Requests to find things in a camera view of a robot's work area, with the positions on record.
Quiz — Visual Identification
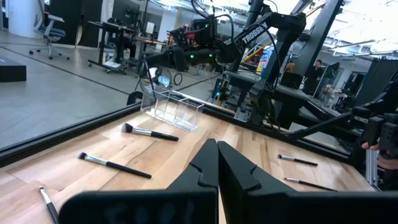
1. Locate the clear acrylic organizer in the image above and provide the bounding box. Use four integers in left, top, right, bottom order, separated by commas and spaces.
140, 84, 205, 132

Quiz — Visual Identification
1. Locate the black teleoperation handle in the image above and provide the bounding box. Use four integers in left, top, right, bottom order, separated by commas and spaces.
362, 112, 398, 156

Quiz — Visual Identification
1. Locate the large powder makeup brush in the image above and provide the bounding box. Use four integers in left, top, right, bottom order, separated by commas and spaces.
121, 122, 180, 142

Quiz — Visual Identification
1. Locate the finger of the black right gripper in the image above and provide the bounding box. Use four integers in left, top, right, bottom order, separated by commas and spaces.
144, 46, 187, 62
146, 57, 188, 72

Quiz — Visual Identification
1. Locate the blue white wipes tub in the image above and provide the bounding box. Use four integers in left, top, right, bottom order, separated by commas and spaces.
256, 46, 274, 78

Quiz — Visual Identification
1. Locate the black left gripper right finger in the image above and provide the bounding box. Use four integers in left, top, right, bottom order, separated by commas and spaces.
218, 141, 398, 224

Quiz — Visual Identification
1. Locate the medium dark-bristle makeup brush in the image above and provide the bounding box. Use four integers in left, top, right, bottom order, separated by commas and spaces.
76, 151, 153, 180

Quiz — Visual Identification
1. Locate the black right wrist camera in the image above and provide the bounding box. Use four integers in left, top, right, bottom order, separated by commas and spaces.
191, 17, 218, 46

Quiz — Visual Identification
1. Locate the black rolling desk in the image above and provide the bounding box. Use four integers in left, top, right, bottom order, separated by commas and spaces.
88, 20, 147, 75

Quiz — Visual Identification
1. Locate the person's forearm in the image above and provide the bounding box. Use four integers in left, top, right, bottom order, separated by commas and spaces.
377, 154, 398, 170

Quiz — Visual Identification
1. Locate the person's hand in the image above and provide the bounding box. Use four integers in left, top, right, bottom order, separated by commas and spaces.
361, 141, 381, 151

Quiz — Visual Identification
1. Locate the black rig frame post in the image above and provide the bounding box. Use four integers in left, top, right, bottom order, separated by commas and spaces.
292, 0, 346, 75

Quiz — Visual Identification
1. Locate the thin black makeup brush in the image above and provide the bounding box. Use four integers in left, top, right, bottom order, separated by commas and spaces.
277, 154, 319, 167
38, 185, 60, 224
283, 177, 338, 192

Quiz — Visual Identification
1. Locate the white round column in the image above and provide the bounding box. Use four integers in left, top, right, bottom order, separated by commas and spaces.
7, 0, 43, 39

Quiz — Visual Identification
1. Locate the silver aluminium post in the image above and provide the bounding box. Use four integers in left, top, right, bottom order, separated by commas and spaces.
366, 149, 379, 187

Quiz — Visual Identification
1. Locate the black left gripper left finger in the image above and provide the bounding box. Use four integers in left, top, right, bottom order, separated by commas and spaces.
58, 138, 220, 224

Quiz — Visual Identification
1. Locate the grey office chair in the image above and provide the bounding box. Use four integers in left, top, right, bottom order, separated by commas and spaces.
28, 0, 71, 60

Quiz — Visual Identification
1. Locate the person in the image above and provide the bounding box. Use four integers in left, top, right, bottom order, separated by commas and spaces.
303, 58, 326, 96

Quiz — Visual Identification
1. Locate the round black wire fan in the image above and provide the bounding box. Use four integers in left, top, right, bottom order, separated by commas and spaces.
138, 65, 173, 93

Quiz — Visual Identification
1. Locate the black aluminium table frame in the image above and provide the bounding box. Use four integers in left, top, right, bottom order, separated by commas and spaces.
0, 101, 368, 169

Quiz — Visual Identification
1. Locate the black floor box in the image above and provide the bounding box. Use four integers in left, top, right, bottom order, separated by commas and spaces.
0, 55, 27, 83

